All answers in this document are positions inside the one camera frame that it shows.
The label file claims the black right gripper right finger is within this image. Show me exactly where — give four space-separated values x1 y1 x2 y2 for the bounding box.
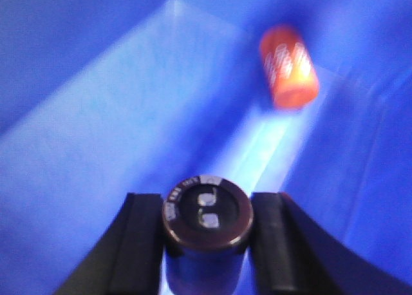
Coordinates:
251 193 383 294

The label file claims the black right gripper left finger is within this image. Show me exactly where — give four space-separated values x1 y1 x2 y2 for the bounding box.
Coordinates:
56 193 164 294

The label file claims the dark cylindrical capacitor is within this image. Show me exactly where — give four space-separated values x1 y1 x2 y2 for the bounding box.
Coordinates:
162 175 254 294

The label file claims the blue bin front centre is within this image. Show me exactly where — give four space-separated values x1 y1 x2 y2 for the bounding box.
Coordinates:
1 0 411 294

